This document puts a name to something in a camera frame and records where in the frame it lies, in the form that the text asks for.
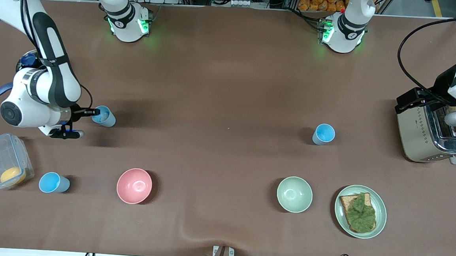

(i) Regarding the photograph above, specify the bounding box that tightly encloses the pale green plate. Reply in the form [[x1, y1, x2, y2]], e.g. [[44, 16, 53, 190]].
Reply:
[[333, 184, 389, 241]]

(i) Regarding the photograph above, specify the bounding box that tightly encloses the silver beige toaster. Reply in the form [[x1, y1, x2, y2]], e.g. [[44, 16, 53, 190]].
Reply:
[[394, 98, 456, 165]]

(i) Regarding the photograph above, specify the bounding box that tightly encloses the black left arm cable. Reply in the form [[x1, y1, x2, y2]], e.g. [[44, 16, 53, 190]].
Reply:
[[395, 10, 456, 103]]

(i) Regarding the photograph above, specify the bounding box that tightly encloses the yellow round food piece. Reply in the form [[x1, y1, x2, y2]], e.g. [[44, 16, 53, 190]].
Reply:
[[0, 166, 27, 187]]

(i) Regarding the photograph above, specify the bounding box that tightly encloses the brown table mat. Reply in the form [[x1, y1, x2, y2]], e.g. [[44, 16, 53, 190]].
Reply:
[[0, 0, 456, 256]]

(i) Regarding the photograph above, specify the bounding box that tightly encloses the blue pot lid knob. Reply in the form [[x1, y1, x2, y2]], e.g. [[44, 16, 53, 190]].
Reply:
[[19, 52, 39, 68]]

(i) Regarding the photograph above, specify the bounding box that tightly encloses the green lettuce leaf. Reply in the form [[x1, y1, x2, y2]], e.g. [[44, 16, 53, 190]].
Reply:
[[345, 192, 378, 234]]

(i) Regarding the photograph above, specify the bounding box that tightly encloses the pile of orange rolls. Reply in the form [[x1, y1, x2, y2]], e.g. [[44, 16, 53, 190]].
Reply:
[[298, 0, 349, 14]]

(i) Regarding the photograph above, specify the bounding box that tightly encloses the pink bowl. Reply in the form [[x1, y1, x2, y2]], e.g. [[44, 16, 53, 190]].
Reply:
[[115, 167, 154, 205]]

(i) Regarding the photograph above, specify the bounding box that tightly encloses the brown bread slice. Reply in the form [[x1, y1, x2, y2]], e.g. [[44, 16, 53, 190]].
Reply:
[[337, 191, 379, 234]]

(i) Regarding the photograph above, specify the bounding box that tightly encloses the blue cup with white filling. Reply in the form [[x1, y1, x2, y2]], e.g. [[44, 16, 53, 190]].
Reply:
[[91, 105, 117, 128]]

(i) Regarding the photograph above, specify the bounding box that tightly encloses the pale green bowl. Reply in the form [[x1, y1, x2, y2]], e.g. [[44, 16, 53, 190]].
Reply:
[[275, 175, 315, 215]]

